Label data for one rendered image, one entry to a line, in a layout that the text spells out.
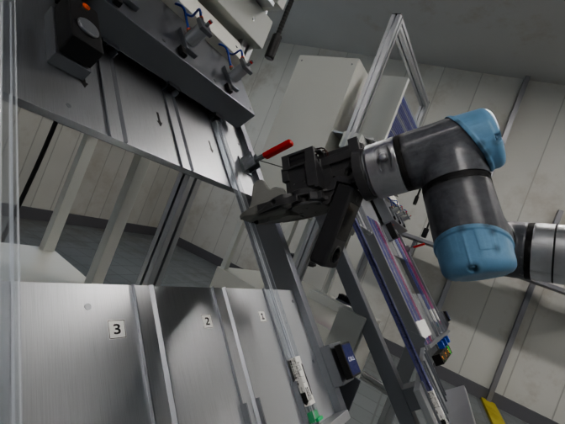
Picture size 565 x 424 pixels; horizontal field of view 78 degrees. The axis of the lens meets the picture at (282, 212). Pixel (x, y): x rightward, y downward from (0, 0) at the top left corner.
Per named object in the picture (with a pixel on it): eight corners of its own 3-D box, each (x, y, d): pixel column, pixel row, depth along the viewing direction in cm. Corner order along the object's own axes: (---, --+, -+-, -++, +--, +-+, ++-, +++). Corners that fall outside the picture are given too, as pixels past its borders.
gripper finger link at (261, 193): (239, 190, 57) (289, 176, 54) (241, 225, 56) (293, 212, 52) (228, 185, 55) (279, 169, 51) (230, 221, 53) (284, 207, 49)
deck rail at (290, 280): (314, 426, 54) (350, 416, 52) (309, 430, 52) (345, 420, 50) (208, 94, 82) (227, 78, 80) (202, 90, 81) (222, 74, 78)
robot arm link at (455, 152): (510, 155, 35) (488, 88, 38) (401, 184, 40) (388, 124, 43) (509, 182, 42) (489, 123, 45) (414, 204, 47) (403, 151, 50)
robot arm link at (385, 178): (413, 197, 47) (399, 181, 40) (380, 205, 49) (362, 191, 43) (401, 148, 49) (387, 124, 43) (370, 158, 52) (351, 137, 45)
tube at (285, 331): (314, 421, 45) (321, 419, 44) (308, 424, 44) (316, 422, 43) (216, 126, 65) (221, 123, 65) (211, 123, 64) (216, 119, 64)
